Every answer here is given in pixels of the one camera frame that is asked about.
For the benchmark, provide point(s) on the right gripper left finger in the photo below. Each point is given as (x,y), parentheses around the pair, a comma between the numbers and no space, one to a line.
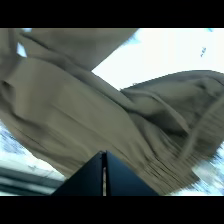
(85,178)

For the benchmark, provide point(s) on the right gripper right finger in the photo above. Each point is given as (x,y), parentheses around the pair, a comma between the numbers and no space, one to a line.
(128,180)

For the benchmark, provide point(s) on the khaki garment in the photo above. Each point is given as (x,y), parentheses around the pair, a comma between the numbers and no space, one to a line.
(66,110)

